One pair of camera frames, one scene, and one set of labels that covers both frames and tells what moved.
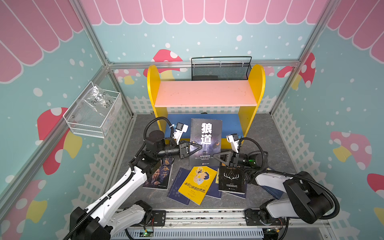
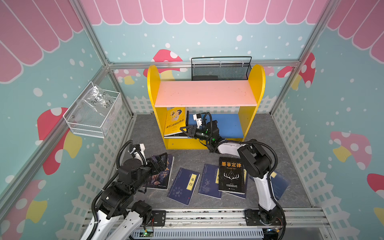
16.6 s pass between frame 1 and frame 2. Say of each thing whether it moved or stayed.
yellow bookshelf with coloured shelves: stayed
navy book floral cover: stayed
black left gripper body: moved
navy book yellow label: stayed
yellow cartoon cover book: moved
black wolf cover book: moved
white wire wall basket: stayed
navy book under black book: stayed
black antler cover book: stayed
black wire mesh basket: stayed
